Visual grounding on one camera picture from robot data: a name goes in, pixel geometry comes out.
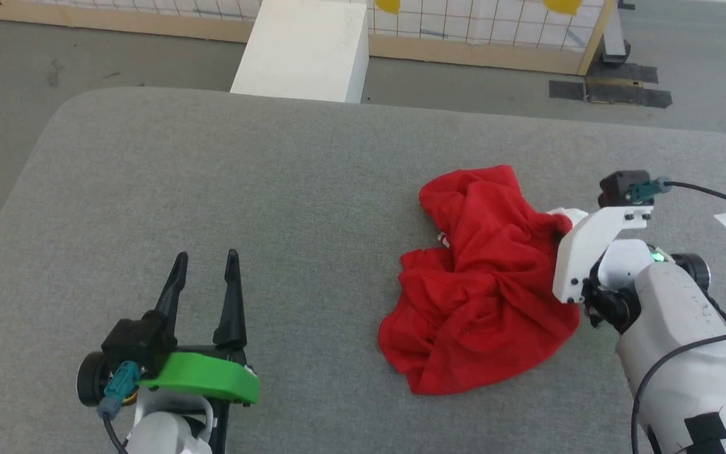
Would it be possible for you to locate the lemon print grid panel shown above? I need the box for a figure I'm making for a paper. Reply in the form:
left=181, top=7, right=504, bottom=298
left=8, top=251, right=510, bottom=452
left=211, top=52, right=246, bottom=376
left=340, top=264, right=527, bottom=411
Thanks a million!
left=0, top=0, right=619, bottom=76

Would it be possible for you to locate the white rectangular box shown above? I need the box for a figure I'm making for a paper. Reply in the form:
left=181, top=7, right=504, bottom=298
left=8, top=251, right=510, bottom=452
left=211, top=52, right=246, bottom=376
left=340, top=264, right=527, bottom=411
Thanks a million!
left=231, top=0, right=370, bottom=104

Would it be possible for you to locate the small black floor tape patch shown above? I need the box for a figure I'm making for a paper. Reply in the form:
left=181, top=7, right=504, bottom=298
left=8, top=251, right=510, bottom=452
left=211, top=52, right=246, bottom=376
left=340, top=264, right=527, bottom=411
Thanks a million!
left=549, top=80, right=586, bottom=101

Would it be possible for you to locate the black floor tape strip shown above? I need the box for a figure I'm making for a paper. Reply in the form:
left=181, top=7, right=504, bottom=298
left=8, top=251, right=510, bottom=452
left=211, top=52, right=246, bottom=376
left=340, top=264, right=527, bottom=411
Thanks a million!
left=586, top=62, right=659, bottom=84
left=586, top=83, right=673, bottom=108

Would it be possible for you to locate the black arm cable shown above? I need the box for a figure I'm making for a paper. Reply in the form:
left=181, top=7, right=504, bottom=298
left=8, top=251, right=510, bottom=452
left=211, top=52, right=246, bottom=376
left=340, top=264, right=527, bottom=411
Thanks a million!
left=102, top=410, right=129, bottom=454
left=630, top=323, right=726, bottom=454

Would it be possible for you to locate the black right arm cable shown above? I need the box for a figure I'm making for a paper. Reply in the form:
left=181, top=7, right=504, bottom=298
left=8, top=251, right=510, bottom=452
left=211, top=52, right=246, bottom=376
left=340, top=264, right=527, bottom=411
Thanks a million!
left=630, top=323, right=726, bottom=454

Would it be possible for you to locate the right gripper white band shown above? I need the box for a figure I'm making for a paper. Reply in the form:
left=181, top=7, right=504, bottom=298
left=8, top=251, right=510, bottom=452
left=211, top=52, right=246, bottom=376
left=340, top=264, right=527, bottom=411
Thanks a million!
left=546, top=206, right=654, bottom=305

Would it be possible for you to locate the grey stand leg black foot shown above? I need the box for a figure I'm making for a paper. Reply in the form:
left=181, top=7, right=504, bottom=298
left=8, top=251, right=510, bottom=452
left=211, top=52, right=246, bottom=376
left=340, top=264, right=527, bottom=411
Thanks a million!
left=601, top=0, right=633, bottom=67

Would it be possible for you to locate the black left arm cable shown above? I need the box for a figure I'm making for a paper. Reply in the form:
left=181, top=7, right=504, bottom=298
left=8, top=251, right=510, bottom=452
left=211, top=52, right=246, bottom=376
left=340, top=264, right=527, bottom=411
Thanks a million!
left=102, top=410, right=129, bottom=454

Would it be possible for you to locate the black right camera cable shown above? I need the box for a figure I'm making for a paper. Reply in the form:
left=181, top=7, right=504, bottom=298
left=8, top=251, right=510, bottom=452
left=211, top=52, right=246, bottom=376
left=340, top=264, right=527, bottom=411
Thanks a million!
left=662, top=180, right=726, bottom=216

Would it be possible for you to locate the red garment with white trim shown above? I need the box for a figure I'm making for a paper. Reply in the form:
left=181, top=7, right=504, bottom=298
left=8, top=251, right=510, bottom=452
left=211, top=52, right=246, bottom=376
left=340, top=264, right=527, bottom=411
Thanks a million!
left=377, top=165, right=582, bottom=396

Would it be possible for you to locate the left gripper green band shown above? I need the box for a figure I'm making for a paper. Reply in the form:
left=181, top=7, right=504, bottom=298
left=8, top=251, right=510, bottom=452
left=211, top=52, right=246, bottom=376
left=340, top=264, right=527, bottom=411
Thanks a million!
left=138, top=249, right=261, bottom=454

